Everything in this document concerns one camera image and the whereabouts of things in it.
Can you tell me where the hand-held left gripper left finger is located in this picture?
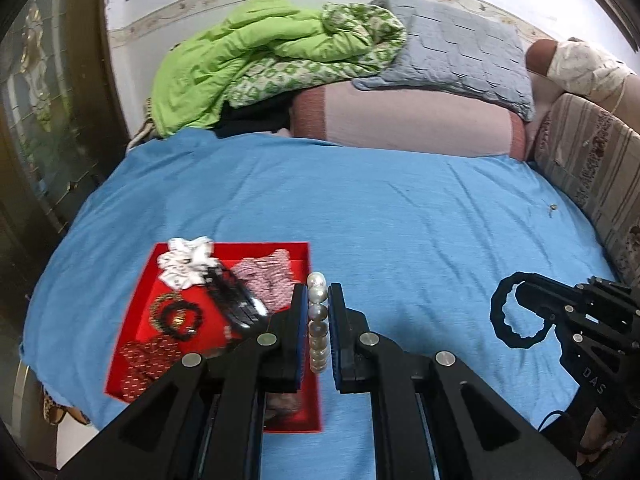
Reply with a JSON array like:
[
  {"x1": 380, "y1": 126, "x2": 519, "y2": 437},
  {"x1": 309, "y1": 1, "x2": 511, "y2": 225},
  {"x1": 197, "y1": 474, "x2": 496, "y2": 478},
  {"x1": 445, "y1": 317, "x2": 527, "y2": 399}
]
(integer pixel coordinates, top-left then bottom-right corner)
[{"x1": 60, "y1": 282, "x2": 308, "y2": 480}]

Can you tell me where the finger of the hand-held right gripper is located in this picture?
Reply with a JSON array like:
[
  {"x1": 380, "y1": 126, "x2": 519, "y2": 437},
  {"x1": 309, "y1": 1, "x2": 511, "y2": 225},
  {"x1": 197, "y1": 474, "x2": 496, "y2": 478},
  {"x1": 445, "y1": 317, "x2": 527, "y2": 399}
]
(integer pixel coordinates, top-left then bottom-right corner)
[
  {"x1": 536, "y1": 304, "x2": 628, "y2": 411},
  {"x1": 514, "y1": 274, "x2": 640, "y2": 322}
]

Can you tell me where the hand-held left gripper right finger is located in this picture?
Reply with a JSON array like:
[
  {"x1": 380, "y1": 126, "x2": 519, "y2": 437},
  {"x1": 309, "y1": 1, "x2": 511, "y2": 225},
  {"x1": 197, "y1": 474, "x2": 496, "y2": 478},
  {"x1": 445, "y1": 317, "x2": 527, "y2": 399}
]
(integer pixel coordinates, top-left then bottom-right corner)
[{"x1": 327, "y1": 282, "x2": 583, "y2": 480}]

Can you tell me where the large pearl bead bracelet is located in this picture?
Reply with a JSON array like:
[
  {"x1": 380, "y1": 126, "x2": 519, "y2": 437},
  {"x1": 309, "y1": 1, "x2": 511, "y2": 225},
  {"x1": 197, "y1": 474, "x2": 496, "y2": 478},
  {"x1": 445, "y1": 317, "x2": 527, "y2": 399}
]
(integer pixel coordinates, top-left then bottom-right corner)
[{"x1": 306, "y1": 271, "x2": 331, "y2": 375}]

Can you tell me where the black thin scrunchie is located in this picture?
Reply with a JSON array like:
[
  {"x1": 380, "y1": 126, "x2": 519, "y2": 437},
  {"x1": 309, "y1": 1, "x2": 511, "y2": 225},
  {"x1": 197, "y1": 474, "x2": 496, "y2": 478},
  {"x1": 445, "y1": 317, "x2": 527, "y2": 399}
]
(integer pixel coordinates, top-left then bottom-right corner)
[{"x1": 490, "y1": 271, "x2": 550, "y2": 350}]

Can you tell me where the red polka dot scrunchie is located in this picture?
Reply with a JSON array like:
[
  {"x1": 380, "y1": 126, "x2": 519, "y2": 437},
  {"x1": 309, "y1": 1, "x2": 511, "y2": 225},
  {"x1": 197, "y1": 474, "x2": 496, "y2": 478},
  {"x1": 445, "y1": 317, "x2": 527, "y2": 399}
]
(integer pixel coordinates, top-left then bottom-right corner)
[{"x1": 119, "y1": 336, "x2": 188, "y2": 403}]

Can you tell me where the red tray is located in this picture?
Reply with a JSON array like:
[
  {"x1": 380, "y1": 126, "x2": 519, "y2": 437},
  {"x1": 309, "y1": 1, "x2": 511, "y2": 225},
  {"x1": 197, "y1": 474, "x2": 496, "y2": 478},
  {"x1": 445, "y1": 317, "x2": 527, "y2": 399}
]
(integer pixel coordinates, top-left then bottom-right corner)
[{"x1": 104, "y1": 241, "x2": 325, "y2": 433}]

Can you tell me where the red white checked scrunchie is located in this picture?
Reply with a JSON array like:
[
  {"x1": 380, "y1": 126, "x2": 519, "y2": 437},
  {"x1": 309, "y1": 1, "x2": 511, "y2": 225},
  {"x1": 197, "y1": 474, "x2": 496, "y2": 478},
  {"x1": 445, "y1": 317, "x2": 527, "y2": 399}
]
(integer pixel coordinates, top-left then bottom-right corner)
[{"x1": 231, "y1": 249, "x2": 296, "y2": 313}]

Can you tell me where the black hair claw clip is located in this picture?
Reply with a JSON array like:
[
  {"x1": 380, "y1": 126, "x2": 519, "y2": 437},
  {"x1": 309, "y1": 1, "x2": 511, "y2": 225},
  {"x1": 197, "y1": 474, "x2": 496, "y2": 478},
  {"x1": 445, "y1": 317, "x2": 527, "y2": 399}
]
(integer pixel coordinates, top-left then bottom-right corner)
[{"x1": 202, "y1": 265, "x2": 271, "y2": 337}]

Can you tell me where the white printed scrunchie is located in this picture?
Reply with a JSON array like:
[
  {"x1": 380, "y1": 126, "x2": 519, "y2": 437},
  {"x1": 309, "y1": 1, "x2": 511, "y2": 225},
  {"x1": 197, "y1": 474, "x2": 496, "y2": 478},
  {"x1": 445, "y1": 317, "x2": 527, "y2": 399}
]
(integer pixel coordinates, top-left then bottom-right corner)
[{"x1": 156, "y1": 236, "x2": 223, "y2": 291}]

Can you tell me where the beige striped cushion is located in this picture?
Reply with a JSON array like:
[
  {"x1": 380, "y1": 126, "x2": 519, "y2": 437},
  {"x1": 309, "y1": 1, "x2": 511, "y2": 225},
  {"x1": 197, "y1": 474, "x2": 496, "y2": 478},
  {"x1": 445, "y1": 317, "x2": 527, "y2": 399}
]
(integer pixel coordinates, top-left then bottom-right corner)
[{"x1": 532, "y1": 92, "x2": 640, "y2": 286}]

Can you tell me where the blue bed sheet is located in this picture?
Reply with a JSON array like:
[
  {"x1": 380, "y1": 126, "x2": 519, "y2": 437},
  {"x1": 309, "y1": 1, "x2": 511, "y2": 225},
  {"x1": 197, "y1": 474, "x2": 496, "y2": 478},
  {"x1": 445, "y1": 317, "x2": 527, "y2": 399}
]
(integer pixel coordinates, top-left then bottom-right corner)
[{"x1": 20, "y1": 130, "x2": 618, "y2": 480}]

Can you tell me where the white cloth bundle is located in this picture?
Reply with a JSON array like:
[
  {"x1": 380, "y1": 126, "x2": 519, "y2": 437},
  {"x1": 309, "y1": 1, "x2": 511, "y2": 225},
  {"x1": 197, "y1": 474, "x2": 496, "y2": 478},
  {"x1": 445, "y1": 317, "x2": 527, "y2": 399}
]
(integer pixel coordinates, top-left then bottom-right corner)
[{"x1": 545, "y1": 37, "x2": 638, "y2": 106}]

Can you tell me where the black cloth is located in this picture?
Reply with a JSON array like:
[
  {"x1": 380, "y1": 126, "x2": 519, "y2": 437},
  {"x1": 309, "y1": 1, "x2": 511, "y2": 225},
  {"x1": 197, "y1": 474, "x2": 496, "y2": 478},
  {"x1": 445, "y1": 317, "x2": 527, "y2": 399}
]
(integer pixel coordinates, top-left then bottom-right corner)
[{"x1": 215, "y1": 94, "x2": 297, "y2": 139}]

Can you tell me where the brown pink pillow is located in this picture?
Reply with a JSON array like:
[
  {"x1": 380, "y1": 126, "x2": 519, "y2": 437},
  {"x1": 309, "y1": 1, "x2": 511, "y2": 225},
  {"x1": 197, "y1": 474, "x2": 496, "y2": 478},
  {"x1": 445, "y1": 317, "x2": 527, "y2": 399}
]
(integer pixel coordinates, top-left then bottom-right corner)
[{"x1": 522, "y1": 39, "x2": 568, "y2": 161}]

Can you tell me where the pink bolster pillow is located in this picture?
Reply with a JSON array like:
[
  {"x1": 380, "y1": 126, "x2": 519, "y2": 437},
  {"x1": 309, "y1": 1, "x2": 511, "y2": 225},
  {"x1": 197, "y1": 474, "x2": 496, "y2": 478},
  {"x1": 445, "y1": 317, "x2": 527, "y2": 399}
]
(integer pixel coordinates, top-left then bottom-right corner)
[{"x1": 290, "y1": 82, "x2": 528, "y2": 158}]

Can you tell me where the leopard print sandal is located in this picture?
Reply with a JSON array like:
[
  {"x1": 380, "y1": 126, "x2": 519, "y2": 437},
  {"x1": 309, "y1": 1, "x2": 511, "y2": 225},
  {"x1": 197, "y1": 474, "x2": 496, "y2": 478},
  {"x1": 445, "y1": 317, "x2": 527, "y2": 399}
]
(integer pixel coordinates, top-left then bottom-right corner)
[{"x1": 42, "y1": 389, "x2": 92, "y2": 427}]

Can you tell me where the grey quilted pillow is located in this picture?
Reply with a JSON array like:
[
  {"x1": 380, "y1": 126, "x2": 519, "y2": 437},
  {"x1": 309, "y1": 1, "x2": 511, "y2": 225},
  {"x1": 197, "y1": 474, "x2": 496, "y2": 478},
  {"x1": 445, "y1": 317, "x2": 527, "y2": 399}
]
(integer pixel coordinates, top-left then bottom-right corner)
[{"x1": 352, "y1": 0, "x2": 536, "y2": 122}]

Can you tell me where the lime green patterned quilt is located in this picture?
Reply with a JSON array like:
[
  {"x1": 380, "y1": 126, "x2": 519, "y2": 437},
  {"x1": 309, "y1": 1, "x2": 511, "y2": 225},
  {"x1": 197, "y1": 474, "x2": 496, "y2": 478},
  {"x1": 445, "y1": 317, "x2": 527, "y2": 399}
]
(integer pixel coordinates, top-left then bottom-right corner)
[{"x1": 150, "y1": 0, "x2": 408, "y2": 140}]

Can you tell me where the black cable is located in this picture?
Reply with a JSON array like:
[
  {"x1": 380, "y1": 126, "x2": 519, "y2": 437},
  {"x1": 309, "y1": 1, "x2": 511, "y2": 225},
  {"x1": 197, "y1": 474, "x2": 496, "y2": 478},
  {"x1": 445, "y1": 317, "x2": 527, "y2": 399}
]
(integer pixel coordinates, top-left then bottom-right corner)
[{"x1": 536, "y1": 410, "x2": 569, "y2": 433}]

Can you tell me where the white braided rope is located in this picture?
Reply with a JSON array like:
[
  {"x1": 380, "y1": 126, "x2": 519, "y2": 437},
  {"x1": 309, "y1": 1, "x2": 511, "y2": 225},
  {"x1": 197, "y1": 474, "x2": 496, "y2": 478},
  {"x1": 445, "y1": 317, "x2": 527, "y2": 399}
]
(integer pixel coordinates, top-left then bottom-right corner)
[{"x1": 126, "y1": 99, "x2": 162, "y2": 152}]

